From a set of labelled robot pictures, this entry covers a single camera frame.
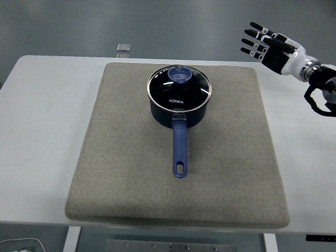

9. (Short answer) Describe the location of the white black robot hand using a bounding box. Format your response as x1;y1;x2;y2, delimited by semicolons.
240;22;312;79

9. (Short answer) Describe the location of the white table leg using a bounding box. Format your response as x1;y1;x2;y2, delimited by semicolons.
62;226;82;252
263;233;279;252

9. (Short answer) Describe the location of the black flat bar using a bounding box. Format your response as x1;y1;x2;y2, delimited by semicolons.
306;234;336;242

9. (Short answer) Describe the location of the beige fabric mat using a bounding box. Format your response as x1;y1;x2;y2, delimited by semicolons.
65;62;291;229

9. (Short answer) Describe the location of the glass lid with blue knob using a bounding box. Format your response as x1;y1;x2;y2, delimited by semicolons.
146;65;213;112

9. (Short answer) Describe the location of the dark blue long-handled pot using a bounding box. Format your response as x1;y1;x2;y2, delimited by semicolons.
148;89;212;179

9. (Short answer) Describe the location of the grey metal plate with screws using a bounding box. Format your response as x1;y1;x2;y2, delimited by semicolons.
106;239;237;252

